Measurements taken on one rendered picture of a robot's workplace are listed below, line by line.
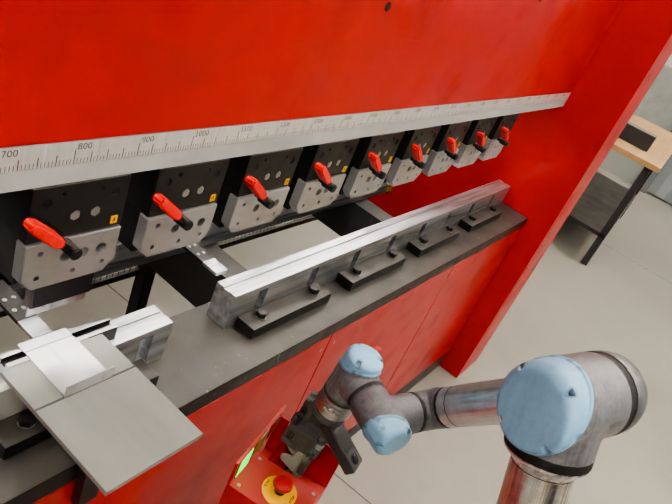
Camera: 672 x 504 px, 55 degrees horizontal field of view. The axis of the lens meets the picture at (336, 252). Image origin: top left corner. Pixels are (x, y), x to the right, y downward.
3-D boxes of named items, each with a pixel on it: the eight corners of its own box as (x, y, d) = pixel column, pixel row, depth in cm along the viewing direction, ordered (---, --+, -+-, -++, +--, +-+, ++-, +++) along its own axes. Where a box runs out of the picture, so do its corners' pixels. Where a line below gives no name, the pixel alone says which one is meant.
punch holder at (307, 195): (293, 215, 135) (320, 146, 128) (264, 194, 139) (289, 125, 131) (334, 203, 147) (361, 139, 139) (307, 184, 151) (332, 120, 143)
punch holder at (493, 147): (480, 161, 215) (504, 116, 207) (459, 149, 218) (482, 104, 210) (497, 156, 227) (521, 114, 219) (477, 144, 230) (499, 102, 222)
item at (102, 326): (6, 381, 101) (8, 367, 99) (-4, 369, 102) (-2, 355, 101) (114, 338, 117) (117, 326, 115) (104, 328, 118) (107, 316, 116)
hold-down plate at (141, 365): (3, 461, 100) (5, 449, 99) (-16, 438, 102) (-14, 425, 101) (156, 386, 124) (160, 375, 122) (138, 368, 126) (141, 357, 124)
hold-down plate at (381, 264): (349, 291, 177) (353, 283, 175) (334, 280, 179) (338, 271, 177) (402, 265, 200) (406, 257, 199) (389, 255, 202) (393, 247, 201)
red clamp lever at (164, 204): (168, 198, 94) (195, 224, 103) (150, 184, 96) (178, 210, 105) (160, 207, 94) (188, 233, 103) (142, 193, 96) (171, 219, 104)
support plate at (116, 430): (105, 496, 89) (106, 492, 88) (-1, 376, 99) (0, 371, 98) (201, 437, 103) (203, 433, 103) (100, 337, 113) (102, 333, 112)
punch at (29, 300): (29, 320, 98) (38, 271, 93) (22, 313, 99) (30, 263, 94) (87, 302, 106) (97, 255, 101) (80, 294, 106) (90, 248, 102)
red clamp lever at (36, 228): (40, 224, 78) (85, 252, 87) (21, 206, 80) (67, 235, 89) (29, 235, 78) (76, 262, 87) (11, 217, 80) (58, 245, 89)
